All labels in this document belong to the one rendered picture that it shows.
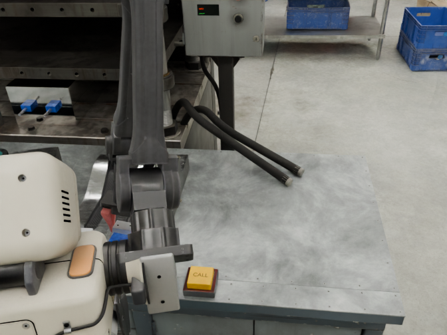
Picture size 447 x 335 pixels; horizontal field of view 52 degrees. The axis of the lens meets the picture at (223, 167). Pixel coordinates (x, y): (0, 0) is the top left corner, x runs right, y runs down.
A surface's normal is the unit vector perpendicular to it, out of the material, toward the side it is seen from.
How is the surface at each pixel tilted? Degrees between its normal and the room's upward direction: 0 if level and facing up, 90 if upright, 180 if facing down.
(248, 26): 90
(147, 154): 67
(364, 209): 0
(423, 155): 0
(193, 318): 90
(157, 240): 38
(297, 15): 91
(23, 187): 48
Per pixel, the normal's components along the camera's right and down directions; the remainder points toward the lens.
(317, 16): -0.12, 0.61
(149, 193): 0.29, -0.34
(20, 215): 0.10, -0.15
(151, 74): 0.33, 0.15
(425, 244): -0.04, -0.83
